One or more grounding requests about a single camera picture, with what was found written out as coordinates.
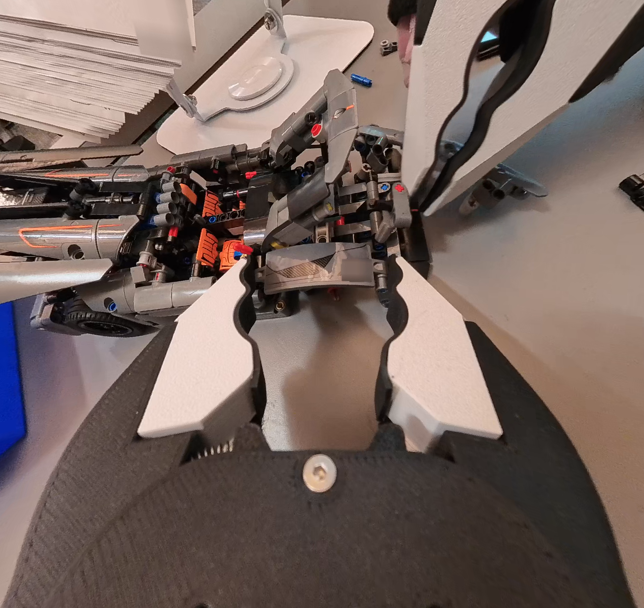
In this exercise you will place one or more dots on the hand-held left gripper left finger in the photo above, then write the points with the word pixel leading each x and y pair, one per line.
pixel 201 366

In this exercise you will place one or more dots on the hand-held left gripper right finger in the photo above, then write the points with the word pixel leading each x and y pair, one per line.
pixel 437 371

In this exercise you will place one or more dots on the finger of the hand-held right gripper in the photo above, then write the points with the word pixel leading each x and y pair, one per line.
pixel 578 39
pixel 442 39

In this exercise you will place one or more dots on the grey lego car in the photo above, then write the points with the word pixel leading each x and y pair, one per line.
pixel 297 260

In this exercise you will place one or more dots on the grey lego fender assembly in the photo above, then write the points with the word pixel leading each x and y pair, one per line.
pixel 495 190

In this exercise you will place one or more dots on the small dark grey lego piece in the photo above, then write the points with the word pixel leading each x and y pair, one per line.
pixel 386 47

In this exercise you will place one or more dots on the short blue lego pin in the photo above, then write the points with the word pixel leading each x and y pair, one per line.
pixel 361 79

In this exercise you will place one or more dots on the black triangular lego panel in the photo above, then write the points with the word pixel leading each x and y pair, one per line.
pixel 633 190

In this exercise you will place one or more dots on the person's right hand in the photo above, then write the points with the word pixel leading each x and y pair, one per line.
pixel 405 39

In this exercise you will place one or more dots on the white book stand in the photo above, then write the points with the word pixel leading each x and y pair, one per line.
pixel 322 39

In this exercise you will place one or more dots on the blue storage bin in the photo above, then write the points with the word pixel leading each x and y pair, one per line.
pixel 10 376

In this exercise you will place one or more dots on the open instruction booklet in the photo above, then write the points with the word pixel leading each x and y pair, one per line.
pixel 60 84

